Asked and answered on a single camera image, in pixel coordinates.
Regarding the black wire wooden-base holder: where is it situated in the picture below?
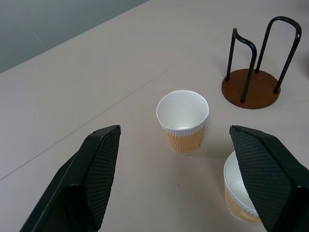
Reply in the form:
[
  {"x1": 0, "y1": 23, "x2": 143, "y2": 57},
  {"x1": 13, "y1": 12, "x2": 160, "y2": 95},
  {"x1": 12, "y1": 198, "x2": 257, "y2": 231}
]
[{"x1": 221, "y1": 16, "x2": 302, "y2": 110}]

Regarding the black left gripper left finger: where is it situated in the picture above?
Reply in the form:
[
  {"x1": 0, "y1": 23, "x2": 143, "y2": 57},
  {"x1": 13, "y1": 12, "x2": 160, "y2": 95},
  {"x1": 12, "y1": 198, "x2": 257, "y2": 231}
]
[{"x1": 19, "y1": 125, "x2": 122, "y2": 232}]

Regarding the orange and white paper cup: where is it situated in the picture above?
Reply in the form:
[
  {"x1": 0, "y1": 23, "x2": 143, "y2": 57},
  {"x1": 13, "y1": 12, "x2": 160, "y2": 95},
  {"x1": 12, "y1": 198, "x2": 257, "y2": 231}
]
[
  {"x1": 156, "y1": 90, "x2": 210, "y2": 155},
  {"x1": 223, "y1": 150, "x2": 263, "y2": 224}
]

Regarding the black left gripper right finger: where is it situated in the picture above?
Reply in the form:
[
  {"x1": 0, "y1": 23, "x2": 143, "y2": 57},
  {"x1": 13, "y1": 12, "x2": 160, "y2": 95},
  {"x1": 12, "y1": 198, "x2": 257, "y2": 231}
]
[{"x1": 229, "y1": 125, "x2": 309, "y2": 232}]

